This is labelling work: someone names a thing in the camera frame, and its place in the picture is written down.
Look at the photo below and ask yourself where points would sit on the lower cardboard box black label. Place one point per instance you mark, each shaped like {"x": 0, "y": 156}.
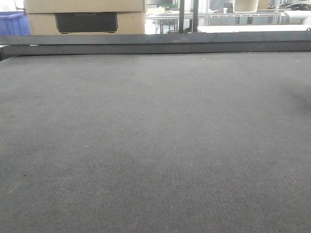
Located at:
{"x": 87, "y": 23}

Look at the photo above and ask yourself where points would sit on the upper cardboard box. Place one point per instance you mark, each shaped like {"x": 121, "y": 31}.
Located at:
{"x": 70, "y": 6}

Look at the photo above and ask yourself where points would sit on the blue plastic bin background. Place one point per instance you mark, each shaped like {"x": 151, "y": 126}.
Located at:
{"x": 14, "y": 23}

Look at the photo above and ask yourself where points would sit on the white background workbench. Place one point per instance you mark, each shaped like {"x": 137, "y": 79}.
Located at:
{"x": 244, "y": 18}

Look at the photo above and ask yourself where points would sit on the black vertical post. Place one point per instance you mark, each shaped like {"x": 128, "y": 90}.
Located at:
{"x": 181, "y": 16}

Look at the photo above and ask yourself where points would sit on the grey metal table rail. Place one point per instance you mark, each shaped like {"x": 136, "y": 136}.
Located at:
{"x": 174, "y": 43}

